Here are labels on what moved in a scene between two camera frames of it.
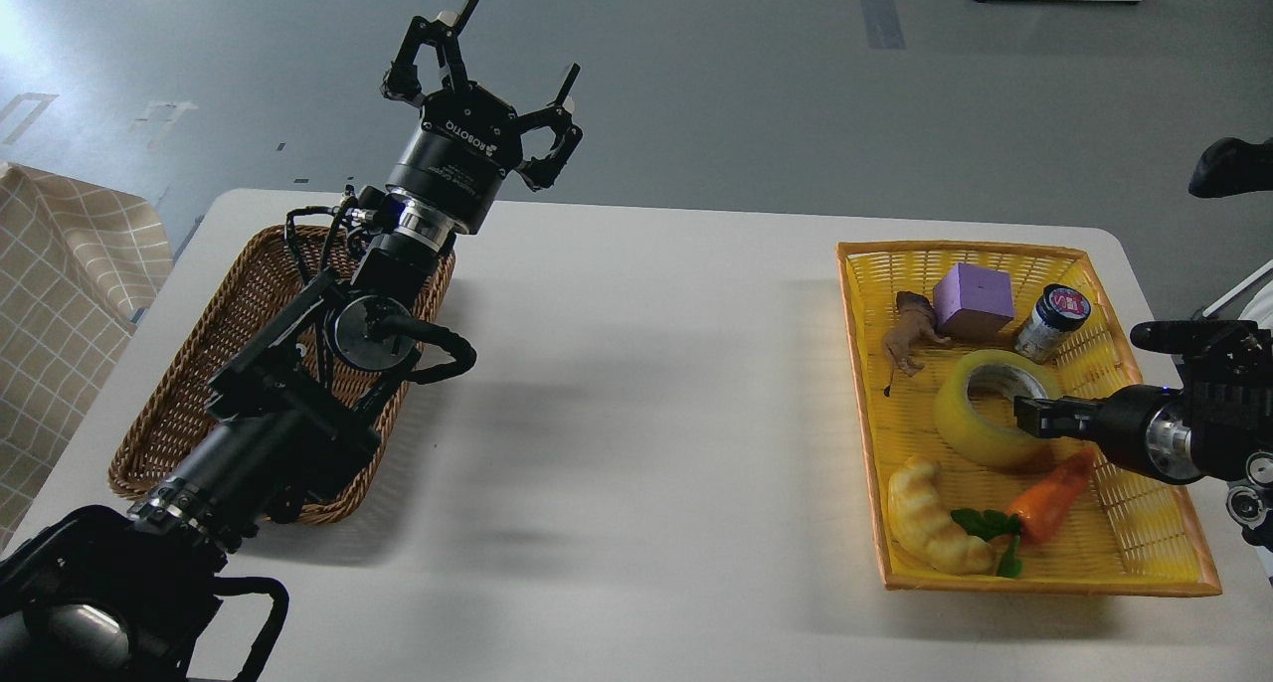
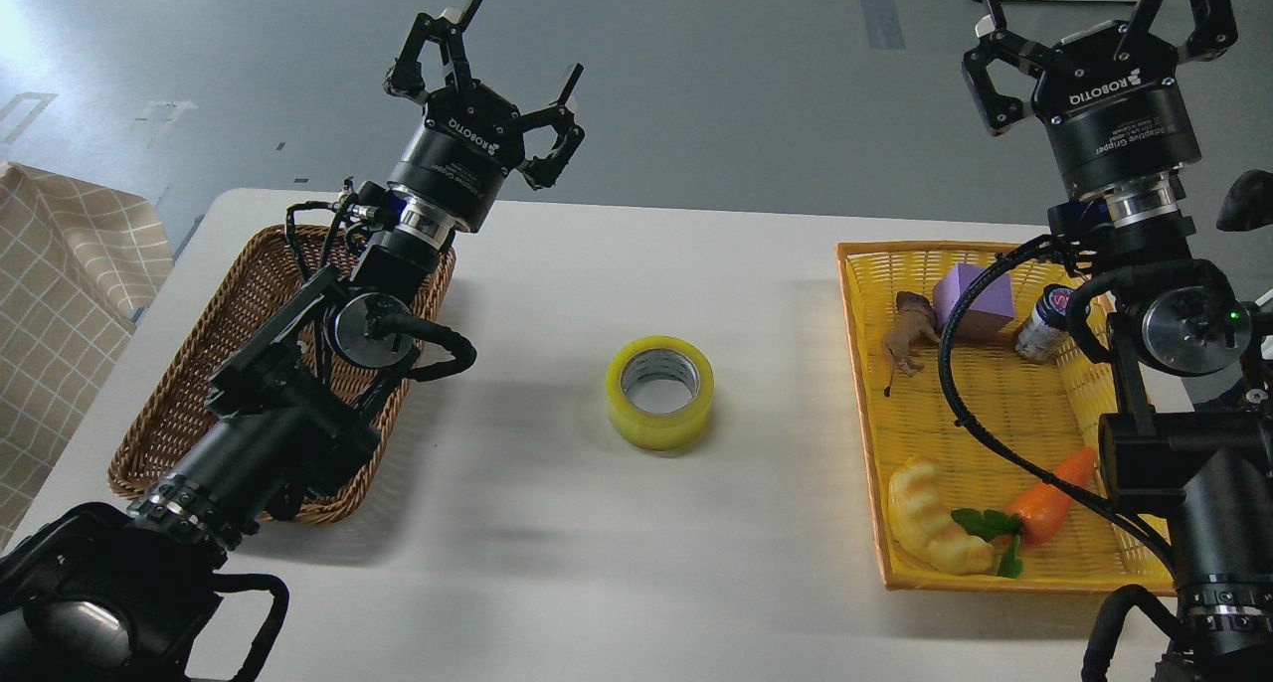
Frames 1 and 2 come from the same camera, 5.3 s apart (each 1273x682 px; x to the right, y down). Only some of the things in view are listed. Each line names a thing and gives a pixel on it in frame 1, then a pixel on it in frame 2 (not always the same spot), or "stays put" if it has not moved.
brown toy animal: (913, 333) stays put
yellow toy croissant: (923, 526) stays put
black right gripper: (1149, 427) -> (1111, 121)
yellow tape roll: (970, 435) -> (660, 431)
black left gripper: (469, 137) stays put
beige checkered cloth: (77, 260) stays put
